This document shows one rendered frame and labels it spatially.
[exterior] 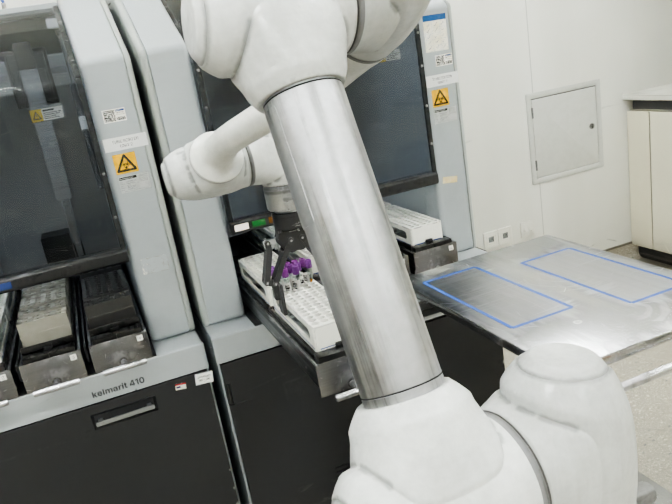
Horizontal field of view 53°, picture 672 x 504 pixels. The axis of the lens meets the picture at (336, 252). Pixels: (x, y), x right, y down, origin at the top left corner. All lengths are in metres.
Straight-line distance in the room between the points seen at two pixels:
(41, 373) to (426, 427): 1.14
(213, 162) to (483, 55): 2.25
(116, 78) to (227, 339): 0.68
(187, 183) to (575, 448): 0.83
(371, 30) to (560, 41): 2.77
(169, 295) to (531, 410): 1.13
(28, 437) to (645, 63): 3.33
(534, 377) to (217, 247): 1.09
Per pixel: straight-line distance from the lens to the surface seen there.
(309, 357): 1.35
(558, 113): 3.61
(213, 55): 0.81
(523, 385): 0.85
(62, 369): 1.71
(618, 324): 1.33
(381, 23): 0.88
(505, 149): 3.44
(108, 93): 1.69
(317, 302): 1.44
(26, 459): 1.80
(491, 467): 0.79
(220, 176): 1.29
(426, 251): 1.88
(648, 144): 3.84
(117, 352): 1.70
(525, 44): 3.49
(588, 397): 0.84
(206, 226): 1.74
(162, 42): 1.73
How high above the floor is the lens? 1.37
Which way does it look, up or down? 17 degrees down
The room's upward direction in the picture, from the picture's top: 10 degrees counter-clockwise
